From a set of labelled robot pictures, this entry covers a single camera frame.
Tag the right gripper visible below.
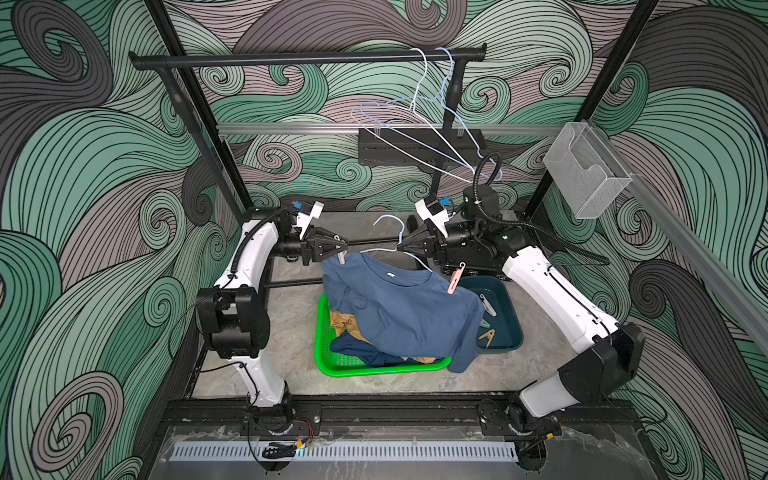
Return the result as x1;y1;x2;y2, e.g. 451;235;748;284
399;223;482;267

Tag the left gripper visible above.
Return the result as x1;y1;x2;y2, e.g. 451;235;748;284
269;232;347;272

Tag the slate blue t-shirt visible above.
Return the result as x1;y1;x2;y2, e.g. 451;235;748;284
322;253;484;373

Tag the tan cartoon print t-shirt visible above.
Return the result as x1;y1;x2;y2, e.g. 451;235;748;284
330;312;369;343

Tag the navy Mickey print t-shirt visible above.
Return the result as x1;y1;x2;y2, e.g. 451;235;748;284
330;331;406;368

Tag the tan clothespin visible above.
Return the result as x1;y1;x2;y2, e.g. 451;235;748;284
478;329;496;349

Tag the light blue wire hanger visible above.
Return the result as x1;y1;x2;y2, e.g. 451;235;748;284
350;47;482;194

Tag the white wire hanger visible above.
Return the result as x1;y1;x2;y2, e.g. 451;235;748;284
350;46;475;185

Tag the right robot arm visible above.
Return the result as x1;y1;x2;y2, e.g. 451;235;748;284
398;153;645;421

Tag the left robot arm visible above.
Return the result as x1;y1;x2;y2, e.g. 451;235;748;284
194;201;347;408

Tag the teal plastic tray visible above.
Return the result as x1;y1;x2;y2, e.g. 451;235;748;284
461;276;524;354

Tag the green plastic basket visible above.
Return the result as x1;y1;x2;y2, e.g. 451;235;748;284
314;294;451;378

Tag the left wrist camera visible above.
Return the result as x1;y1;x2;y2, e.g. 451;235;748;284
292;201;324;240

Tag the clear mesh wall bin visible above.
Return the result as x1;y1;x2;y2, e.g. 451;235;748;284
544;121;632;220

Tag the white slotted cable duct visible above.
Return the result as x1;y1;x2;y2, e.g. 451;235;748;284
169;440;518;463

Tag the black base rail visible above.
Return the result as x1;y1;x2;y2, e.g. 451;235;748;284
161;391;640;439

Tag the black clothes rack frame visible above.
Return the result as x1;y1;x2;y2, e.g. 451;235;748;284
128;47;486;291

